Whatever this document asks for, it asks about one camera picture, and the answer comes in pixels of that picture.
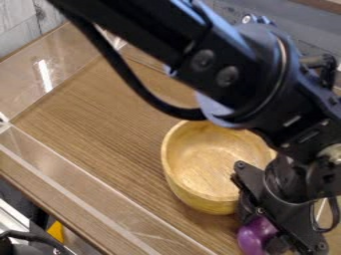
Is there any yellow and black equipment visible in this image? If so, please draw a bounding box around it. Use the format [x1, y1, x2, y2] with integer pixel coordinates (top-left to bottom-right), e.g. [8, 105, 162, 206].
[43, 219, 86, 255]

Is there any black cable lower left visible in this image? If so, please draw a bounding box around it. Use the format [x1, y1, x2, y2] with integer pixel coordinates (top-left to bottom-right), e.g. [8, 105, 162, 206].
[0, 230, 69, 255]

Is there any purple toy eggplant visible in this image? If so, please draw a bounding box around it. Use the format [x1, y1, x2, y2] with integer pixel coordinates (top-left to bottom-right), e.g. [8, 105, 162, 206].
[237, 217, 278, 255]

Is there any clear acrylic corner bracket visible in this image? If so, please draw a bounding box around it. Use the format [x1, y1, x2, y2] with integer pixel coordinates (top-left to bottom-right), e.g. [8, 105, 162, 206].
[97, 26, 127, 50]

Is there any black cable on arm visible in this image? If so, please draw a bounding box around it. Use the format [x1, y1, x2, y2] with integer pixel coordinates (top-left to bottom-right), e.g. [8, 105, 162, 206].
[66, 16, 208, 122]

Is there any clear acrylic front wall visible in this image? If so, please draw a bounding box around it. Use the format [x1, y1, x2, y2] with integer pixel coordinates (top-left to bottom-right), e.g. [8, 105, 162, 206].
[0, 122, 216, 255]

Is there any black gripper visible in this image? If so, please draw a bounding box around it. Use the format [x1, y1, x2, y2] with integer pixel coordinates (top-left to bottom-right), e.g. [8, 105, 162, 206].
[230, 123, 341, 255]

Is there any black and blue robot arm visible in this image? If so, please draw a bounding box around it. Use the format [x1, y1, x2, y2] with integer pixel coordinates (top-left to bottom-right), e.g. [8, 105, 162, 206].
[48, 0, 341, 255]

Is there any brown wooden bowl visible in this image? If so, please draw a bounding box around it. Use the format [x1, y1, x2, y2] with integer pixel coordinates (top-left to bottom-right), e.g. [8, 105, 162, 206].
[162, 121, 276, 215]

